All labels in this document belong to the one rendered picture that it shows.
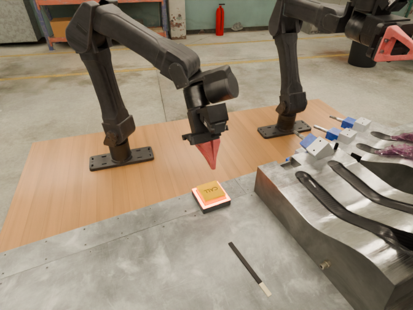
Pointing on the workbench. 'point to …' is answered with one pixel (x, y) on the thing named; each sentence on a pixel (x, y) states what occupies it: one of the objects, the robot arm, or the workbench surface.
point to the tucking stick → (250, 269)
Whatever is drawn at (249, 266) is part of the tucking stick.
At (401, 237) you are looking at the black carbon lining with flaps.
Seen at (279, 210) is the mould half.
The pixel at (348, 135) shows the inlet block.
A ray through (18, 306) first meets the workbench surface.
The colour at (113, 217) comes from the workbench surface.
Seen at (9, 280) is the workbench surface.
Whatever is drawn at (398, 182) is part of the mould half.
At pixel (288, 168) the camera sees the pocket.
